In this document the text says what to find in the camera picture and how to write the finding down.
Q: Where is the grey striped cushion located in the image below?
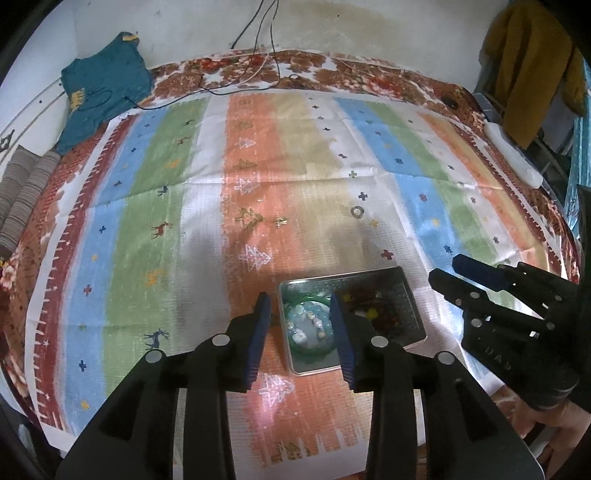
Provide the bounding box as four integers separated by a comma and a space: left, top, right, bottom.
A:
0, 145, 62, 259

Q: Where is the striped pastel printed cloth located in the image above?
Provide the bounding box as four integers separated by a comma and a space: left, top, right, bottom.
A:
25, 90, 570, 476

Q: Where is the black cable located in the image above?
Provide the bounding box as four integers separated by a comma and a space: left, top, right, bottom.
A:
228, 0, 266, 49
85, 0, 283, 112

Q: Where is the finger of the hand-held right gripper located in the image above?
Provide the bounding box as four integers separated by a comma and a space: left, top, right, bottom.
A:
452, 254, 518, 292
428, 269, 499, 321

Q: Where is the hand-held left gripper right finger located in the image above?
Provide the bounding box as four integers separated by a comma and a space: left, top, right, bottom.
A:
328, 293, 546, 480

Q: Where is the person's right hand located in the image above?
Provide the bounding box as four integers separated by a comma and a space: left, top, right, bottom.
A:
510, 397, 587, 464

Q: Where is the dark red bead bracelet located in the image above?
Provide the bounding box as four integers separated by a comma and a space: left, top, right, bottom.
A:
344, 286, 399, 334

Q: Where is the white cable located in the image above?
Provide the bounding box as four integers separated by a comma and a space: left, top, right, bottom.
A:
238, 48, 278, 88

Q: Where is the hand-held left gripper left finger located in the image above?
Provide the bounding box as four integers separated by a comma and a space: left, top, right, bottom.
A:
55, 292, 273, 480

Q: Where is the mustard yellow hanging garment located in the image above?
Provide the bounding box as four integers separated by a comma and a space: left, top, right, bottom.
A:
480, 2, 589, 149

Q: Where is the white power strip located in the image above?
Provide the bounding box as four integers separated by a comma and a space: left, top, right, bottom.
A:
484, 122, 544, 188

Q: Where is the light blue printed curtain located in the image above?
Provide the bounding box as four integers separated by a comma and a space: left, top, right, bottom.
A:
564, 60, 591, 227

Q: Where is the rectangular metal tin box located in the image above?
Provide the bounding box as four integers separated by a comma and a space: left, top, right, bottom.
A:
278, 265, 428, 377

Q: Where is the teal sweater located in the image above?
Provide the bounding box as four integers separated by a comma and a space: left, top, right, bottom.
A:
55, 31, 155, 156

